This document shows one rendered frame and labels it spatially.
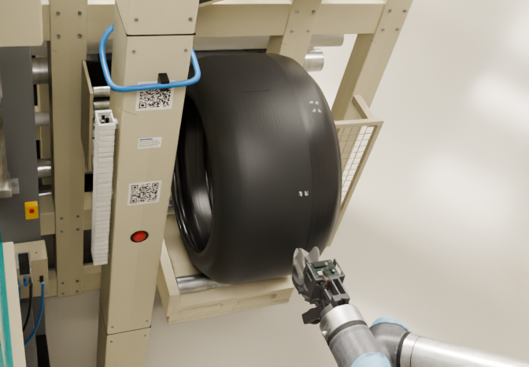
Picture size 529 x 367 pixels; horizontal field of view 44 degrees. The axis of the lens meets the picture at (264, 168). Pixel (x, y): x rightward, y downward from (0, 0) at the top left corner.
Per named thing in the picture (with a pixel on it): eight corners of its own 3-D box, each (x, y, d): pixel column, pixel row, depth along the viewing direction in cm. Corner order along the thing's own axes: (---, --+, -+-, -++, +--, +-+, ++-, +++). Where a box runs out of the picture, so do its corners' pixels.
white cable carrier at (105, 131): (93, 265, 168) (98, 126, 135) (90, 250, 171) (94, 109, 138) (111, 263, 169) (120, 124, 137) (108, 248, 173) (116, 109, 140)
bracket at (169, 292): (165, 317, 173) (169, 296, 166) (135, 204, 198) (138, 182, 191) (178, 315, 174) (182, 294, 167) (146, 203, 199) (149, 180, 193)
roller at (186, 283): (173, 283, 171) (169, 274, 175) (173, 298, 173) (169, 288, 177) (296, 264, 184) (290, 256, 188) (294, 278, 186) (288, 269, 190)
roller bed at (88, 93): (87, 171, 197) (90, 93, 176) (80, 137, 206) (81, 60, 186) (153, 165, 204) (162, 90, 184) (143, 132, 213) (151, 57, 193)
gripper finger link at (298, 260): (301, 234, 150) (317, 263, 144) (296, 252, 154) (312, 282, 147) (289, 235, 149) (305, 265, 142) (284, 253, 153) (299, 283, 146)
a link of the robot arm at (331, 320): (360, 343, 138) (319, 352, 135) (350, 325, 142) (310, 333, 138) (372, 316, 133) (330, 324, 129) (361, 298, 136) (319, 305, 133)
